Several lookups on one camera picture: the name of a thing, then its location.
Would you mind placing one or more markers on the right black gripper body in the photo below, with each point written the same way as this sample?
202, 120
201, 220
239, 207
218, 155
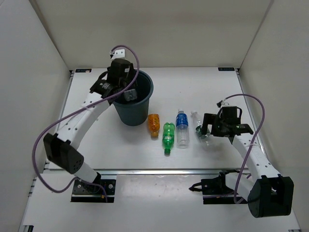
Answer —
220, 123

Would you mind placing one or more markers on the green soda bottle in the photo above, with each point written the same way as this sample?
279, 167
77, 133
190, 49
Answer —
168, 137

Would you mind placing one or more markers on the green label water bottle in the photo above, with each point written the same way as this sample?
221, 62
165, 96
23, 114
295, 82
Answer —
205, 140

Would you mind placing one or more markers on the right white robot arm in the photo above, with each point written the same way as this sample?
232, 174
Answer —
267, 192

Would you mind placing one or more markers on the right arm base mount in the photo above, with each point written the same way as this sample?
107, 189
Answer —
214, 190

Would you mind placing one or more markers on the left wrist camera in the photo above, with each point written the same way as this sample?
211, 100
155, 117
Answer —
120, 53

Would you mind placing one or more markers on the dark green plastic bin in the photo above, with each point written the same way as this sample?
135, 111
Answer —
134, 113

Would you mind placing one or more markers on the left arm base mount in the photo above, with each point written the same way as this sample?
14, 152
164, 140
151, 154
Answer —
85, 193

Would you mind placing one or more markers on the aluminium table front rail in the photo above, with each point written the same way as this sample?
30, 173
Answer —
163, 171

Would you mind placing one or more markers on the blue label water bottle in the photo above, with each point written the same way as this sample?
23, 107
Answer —
182, 129

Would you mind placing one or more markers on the small Pepsi bottle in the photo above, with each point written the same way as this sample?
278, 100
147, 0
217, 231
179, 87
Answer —
130, 95

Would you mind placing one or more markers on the orange juice bottle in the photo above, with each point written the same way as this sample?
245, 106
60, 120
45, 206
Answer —
154, 125

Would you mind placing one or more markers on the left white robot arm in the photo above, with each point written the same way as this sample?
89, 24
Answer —
61, 148

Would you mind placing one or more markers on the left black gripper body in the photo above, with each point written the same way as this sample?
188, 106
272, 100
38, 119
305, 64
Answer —
130, 75

